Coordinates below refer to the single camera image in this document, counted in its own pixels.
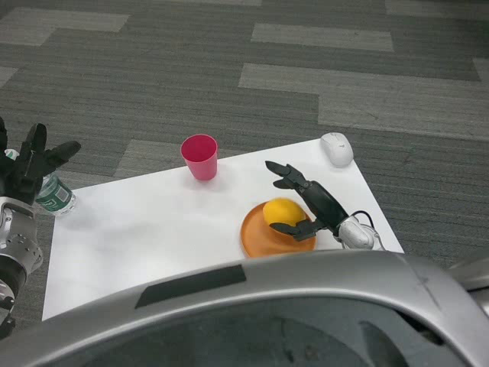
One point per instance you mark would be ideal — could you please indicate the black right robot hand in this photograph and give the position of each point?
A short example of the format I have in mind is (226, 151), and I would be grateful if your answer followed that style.
(324, 204)

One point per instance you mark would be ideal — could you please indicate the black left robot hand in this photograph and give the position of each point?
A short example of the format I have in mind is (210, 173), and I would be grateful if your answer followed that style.
(23, 176)

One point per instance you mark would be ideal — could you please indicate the yellow lemon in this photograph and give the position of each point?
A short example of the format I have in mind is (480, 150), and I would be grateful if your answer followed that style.
(282, 212)

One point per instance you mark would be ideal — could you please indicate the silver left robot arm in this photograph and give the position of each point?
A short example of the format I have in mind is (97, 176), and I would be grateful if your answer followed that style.
(17, 248)

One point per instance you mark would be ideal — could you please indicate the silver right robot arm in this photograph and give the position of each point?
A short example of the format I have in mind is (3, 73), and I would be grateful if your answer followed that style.
(355, 235)

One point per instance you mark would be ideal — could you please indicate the orange round plate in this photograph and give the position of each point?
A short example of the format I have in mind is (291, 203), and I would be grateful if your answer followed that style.
(260, 239)

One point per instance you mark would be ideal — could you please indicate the clear green-label water bottle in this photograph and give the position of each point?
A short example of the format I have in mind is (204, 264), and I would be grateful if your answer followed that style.
(57, 197)

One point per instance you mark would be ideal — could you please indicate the white computer mouse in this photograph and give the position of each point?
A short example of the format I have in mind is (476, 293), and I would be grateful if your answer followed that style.
(337, 149)

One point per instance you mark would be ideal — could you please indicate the silver robot chest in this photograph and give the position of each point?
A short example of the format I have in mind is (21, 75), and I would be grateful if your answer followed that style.
(267, 317)

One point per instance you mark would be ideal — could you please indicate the pink plastic cup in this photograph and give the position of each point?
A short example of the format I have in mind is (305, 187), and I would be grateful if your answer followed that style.
(201, 162)

